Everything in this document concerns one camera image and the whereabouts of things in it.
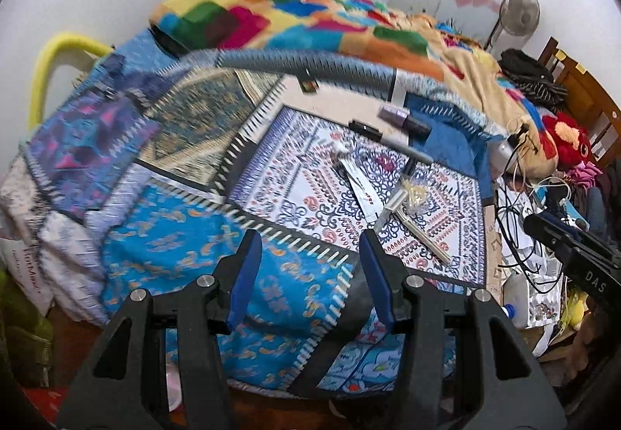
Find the black striped clothes pile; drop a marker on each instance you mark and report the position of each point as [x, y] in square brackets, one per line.
[529, 70]

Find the white paper wrapper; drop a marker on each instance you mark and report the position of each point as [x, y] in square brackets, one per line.
[359, 187]

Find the yellow foam tube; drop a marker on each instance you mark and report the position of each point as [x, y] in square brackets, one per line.
[43, 66]

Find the purple tube with black cap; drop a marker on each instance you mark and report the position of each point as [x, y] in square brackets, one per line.
[395, 115]

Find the patchwork printed bedspread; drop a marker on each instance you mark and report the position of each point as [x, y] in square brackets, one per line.
[170, 226]

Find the pink bowl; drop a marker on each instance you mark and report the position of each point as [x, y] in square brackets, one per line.
[173, 384]

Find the small clear plastic bag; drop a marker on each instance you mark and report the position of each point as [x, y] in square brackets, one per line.
[415, 194]

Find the white plastic bag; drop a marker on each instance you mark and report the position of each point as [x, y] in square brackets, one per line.
[19, 265]

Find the small dark card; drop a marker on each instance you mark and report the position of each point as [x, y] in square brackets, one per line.
[308, 87]

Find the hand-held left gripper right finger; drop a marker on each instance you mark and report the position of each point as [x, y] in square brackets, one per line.
[376, 274]

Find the red plush toy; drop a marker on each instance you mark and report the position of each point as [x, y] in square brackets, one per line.
[567, 138]

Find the grey marker pen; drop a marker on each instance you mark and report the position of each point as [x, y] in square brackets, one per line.
[417, 154]

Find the colourful patch fleece blanket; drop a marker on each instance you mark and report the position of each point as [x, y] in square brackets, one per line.
[291, 17]

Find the brown wooden chair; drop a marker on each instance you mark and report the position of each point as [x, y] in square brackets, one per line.
[587, 95]

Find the green patterned bag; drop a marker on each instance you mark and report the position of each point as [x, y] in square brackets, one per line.
[24, 342]

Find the grey rounded device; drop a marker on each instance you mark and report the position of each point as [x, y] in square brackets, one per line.
[499, 153]

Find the white plastic bottle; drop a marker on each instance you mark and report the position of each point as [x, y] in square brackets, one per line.
[516, 299]

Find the standing fan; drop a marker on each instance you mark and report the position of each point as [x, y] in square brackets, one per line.
[521, 15]

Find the red paper bag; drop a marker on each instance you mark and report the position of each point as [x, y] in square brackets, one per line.
[46, 398]

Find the black rectangular box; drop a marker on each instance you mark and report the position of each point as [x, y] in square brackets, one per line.
[364, 130]

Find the beige flat strip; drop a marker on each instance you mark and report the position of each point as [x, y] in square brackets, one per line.
[424, 238]

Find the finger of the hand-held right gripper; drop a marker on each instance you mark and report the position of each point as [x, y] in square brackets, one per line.
[541, 226]
[567, 222]

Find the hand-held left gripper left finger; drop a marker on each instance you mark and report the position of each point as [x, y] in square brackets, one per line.
[245, 274]

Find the silver metal tool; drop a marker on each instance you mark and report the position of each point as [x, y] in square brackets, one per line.
[390, 211]

